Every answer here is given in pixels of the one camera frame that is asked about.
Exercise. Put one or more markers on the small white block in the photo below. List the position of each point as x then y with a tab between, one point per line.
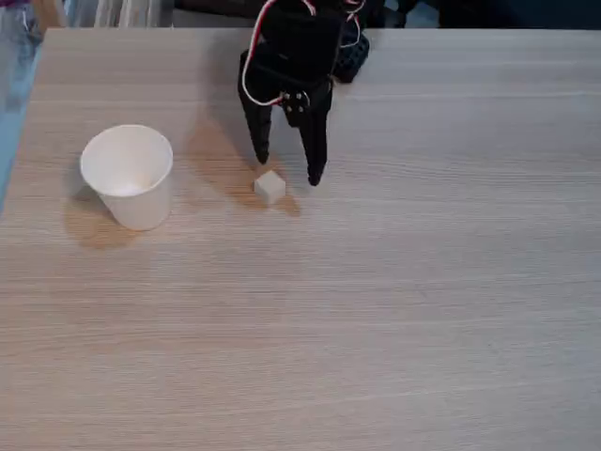
270	185

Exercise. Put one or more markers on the white paper cup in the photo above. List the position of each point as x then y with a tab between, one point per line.
136	206

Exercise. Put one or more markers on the pale hanging fabric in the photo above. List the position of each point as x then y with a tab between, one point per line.
117	11

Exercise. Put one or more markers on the person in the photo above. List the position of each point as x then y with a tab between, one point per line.
14	51

